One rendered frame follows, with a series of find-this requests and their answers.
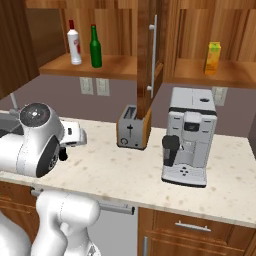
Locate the orange juice carton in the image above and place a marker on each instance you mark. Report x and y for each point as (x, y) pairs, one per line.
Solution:
(212, 58)

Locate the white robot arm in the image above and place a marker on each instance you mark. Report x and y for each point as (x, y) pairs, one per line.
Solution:
(30, 150)

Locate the steel sink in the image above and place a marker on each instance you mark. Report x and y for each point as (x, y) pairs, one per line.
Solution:
(7, 122)

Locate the wooden cabinet door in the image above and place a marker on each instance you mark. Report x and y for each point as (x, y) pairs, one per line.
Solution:
(15, 43)
(145, 56)

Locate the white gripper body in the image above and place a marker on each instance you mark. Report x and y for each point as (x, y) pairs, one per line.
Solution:
(81, 137)

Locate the silver tap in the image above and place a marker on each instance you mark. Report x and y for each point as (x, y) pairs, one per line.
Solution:
(14, 103)

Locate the silver toaster with wooden sides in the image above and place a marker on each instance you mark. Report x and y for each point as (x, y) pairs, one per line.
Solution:
(131, 131)

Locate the white bottle with red cap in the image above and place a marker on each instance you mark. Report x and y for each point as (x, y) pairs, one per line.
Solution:
(74, 45)

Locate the silver dishwasher front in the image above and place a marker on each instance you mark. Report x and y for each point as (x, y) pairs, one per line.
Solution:
(120, 236)

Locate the green glass bottle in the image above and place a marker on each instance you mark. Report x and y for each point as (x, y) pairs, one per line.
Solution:
(96, 50)

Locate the open wooden wall cabinet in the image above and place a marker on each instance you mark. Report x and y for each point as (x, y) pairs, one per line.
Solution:
(233, 71)
(113, 65)

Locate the wooden drawer front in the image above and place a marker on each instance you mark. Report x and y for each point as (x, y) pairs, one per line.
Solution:
(16, 195)
(200, 238)

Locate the white wall outlet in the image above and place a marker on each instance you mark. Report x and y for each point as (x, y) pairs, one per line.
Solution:
(103, 87)
(87, 86)

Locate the silver coffee machine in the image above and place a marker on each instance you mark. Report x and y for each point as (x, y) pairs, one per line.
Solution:
(191, 140)

